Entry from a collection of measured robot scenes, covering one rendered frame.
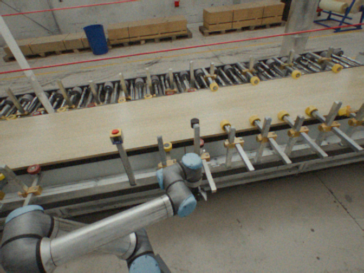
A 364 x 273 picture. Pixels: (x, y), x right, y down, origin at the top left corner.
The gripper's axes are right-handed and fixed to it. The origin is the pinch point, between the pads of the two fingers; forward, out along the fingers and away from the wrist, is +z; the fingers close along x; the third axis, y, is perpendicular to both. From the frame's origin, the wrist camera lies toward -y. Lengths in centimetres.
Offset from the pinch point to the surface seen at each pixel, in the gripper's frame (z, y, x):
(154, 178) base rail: 24, -39, -24
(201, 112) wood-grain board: 4, -89, 26
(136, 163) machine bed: 24, -58, -38
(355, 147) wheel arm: -2, -15, 114
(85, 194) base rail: 24, -34, -76
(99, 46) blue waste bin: 71, -576, -154
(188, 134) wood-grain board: 4, -62, 9
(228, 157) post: 11, -37, 35
